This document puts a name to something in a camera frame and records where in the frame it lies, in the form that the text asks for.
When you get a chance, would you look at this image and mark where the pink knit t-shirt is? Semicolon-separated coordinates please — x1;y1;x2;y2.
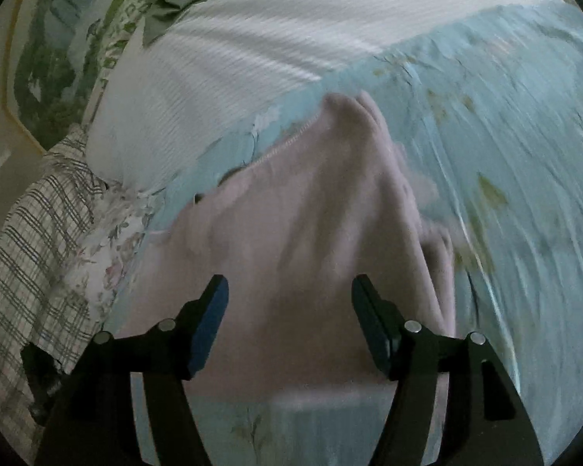
119;94;456;401

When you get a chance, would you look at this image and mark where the white floral pink cloth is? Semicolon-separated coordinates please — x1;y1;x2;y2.
63;184;160;322

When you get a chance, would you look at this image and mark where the plaid checkered blanket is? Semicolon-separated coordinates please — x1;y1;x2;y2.
0;125;106;464

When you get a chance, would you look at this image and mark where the white striped pillow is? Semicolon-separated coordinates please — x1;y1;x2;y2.
86;0;556;190

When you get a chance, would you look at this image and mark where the green pillow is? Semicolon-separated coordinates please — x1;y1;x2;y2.
6;0;205;150

